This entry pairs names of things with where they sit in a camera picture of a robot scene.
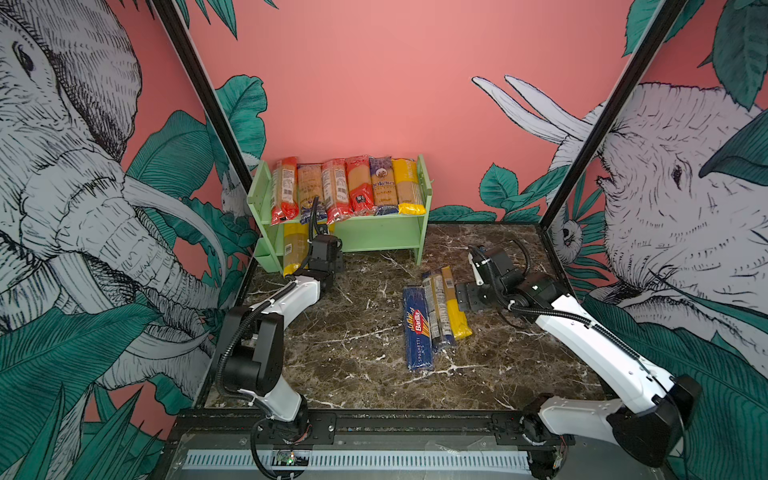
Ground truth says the blue Ankara spaghetti pack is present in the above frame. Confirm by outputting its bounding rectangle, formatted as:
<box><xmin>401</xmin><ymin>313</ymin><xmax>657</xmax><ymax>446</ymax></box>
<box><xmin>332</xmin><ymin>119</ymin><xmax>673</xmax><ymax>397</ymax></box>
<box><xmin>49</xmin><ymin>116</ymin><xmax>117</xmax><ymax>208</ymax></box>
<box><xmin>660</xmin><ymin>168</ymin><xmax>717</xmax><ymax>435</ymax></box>
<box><xmin>369</xmin><ymin>157</ymin><xmax>398</xmax><ymax>216</ymax></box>

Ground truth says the yellow spaghetti pack barcode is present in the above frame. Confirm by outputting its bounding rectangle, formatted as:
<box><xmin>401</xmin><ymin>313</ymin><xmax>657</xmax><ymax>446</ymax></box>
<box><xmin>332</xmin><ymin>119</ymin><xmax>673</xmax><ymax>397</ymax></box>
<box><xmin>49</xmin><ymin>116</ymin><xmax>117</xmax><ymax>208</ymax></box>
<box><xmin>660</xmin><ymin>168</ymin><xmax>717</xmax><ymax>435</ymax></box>
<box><xmin>283</xmin><ymin>223</ymin><xmax>310</xmax><ymax>276</ymax></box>

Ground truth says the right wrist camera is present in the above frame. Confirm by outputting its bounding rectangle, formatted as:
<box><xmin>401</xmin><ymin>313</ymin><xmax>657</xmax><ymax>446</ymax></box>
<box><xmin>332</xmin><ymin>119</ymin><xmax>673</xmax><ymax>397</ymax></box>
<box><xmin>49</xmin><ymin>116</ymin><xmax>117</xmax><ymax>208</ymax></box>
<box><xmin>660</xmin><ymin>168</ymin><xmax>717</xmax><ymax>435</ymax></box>
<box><xmin>468</xmin><ymin>245</ymin><xmax>485</xmax><ymax>286</ymax></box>

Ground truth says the blue yellow spaghetti pack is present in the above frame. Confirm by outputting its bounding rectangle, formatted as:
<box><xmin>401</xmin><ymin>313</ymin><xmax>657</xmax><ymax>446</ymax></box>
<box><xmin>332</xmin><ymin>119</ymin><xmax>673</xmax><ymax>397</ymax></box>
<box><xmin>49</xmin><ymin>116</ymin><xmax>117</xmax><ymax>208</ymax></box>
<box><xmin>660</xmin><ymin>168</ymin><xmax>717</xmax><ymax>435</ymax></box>
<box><xmin>297</xmin><ymin>164</ymin><xmax>327</xmax><ymax>225</ymax></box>

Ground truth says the red yellow spaghetti pack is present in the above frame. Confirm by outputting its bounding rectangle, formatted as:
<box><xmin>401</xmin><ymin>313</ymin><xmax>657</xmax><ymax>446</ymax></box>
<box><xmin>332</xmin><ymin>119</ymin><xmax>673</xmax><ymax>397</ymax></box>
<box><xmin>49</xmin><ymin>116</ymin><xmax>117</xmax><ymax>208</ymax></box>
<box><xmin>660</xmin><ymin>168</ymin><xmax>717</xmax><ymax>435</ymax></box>
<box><xmin>345</xmin><ymin>155</ymin><xmax>375</xmax><ymax>216</ymax></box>

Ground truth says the yellow Pastatime spaghetti pack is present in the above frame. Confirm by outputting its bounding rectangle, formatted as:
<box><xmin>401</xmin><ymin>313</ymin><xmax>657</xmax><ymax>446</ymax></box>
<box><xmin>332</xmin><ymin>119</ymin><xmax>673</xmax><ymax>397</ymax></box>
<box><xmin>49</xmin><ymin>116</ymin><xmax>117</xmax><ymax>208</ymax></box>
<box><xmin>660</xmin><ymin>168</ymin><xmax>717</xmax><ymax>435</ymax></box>
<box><xmin>309</xmin><ymin>223</ymin><xmax>333</xmax><ymax>238</ymax></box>

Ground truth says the yellow spaghetti pack top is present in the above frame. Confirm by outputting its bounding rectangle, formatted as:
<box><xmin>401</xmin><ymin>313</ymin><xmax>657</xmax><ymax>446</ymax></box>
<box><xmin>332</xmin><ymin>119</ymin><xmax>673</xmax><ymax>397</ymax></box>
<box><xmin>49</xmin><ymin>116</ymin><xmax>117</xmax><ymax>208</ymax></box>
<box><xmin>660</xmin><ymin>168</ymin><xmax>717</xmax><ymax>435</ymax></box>
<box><xmin>392</xmin><ymin>158</ymin><xmax>426</xmax><ymax>215</ymax></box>

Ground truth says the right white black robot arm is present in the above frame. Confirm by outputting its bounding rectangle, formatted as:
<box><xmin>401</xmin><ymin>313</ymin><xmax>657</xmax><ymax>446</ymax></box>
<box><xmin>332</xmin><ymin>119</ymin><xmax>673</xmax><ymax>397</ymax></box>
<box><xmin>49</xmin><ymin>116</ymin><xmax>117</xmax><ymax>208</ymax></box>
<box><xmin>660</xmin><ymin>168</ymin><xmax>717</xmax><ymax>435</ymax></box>
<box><xmin>457</xmin><ymin>246</ymin><xmax>702</xmax><ymax>467</ymax></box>

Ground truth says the right black frame post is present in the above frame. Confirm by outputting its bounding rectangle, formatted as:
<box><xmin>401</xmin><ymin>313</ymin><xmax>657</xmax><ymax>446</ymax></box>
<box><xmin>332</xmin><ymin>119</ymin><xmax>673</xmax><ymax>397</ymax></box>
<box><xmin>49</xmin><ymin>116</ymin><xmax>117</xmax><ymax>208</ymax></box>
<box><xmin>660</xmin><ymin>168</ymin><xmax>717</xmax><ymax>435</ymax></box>
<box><xmin>538</xmin><ymin>0</ymin><xmax>687</xmax><ymax>230</ymax></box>

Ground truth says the green wooden two-tier shelf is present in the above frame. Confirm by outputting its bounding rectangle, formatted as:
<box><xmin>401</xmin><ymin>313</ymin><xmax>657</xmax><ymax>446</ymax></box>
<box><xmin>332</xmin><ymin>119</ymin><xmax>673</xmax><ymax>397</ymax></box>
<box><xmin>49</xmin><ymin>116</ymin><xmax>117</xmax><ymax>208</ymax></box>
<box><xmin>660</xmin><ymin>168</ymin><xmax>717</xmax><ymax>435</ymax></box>
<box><xmin>247</xmin><ymin>162</ymin><xmax>429</xmax><ymax>273</ymax></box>

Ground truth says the yellow spaghetti pack white label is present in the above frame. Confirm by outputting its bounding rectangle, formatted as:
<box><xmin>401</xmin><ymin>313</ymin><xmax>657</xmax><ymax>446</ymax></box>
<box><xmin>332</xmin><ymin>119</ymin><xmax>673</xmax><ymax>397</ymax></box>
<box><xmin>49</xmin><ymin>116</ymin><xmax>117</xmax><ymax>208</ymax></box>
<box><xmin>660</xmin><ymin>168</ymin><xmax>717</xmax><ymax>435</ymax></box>
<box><xmin>441</xmin><ymin>266</ymin><xmax>473</xmax><ymax>340</ymax></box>

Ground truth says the white perforated strip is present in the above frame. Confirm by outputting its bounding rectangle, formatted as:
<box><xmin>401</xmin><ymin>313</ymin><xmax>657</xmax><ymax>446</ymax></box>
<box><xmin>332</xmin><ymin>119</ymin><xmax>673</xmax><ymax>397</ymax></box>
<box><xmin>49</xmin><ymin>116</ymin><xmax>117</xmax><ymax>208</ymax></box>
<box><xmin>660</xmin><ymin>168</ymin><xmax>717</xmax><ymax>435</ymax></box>
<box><xmin>181</xmin><ymin>449</ymin><xmax>531</xmax><ymax>474</ymax></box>

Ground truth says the blue white label spaghetti pack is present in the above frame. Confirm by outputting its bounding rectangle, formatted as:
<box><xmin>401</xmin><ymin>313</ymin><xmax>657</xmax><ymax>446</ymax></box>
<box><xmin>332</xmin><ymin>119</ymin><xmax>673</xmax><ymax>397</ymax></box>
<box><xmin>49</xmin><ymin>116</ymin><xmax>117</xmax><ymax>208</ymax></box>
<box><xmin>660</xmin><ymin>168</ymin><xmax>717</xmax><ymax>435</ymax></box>
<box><xmin>422</xmin><ymin>271</ymin><xmax>456</xmax><ymax>352</ymax></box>

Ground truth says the red spaghetti pack white label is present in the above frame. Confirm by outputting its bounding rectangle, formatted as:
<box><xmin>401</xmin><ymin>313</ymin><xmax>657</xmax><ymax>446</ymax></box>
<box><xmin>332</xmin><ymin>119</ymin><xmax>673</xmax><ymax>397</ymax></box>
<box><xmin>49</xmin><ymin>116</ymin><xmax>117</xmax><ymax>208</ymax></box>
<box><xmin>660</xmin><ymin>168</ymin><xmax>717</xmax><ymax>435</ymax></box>
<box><xmin>321</xmin><ymin>158</ymin><xmax>353</xmax><ymax>224</ymax></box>

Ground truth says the blue spaghetti pack underneath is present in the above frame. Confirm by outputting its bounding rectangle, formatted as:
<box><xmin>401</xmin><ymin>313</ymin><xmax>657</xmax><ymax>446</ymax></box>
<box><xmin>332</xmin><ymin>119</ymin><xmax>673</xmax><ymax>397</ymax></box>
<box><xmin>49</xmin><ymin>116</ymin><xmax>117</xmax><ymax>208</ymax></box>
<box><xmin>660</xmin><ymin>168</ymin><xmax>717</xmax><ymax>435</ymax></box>
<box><xmin>403</xmin><ymin>287</ymin><xmax>434</xmax><ymax>372</ymax></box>

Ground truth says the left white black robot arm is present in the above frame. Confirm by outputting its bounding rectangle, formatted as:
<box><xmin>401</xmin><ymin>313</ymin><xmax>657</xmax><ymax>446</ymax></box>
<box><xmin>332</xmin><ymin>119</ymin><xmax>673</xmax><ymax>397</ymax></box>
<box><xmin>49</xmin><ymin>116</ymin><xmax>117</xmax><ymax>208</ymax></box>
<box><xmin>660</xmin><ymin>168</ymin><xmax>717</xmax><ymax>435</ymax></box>
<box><xmin>213</xmin><ymin>234</ymin><xmax>343</xmax><ymax>444</ymax></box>

